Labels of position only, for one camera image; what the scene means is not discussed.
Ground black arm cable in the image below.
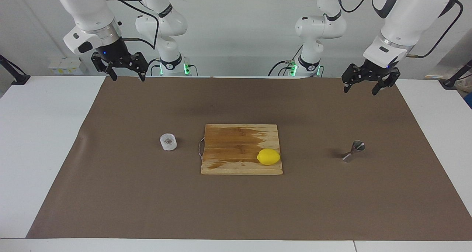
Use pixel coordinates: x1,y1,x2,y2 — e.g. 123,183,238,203
334,0,464,59
105,0,160,50

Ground clear plastic cup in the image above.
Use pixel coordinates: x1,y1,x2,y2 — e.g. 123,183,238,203
160,133,177,151

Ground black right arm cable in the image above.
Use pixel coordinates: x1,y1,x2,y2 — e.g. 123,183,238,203
105,0,160,50

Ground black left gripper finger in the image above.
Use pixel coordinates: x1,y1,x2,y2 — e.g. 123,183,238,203
372,69,401,96
341,64,364,94

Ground black left base cables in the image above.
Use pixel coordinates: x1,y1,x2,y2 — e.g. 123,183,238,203
268,45,303,76

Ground brown table mat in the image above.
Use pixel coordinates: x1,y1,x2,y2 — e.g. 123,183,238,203
26,77,472,241

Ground yellow lemon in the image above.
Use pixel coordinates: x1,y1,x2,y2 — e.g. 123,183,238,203
257,148,281,166

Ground white box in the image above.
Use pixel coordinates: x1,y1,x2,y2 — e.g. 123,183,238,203
48,58,88,75

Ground wooden cutting board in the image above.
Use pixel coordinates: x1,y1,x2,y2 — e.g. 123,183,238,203
198,124,284,176

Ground steel double jigger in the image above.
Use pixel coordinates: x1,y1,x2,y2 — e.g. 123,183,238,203
341,140,365,162

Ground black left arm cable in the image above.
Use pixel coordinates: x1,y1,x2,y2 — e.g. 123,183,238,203
334,0,464,59

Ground clear plastic bag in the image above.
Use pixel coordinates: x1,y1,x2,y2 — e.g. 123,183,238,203
454,78,472,94

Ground black clamp stand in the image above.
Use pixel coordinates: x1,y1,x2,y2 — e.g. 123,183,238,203
0,55,31,86
439,59,472,90

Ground black base cables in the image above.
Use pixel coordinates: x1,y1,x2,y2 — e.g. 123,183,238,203
268,45,303,76
149,58,163,76

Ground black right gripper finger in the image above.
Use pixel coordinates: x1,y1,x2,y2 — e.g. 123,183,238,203
91,52,118,82
127,52,149,82

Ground black right base cables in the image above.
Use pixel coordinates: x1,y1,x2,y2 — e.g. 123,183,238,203
149,58,163,76

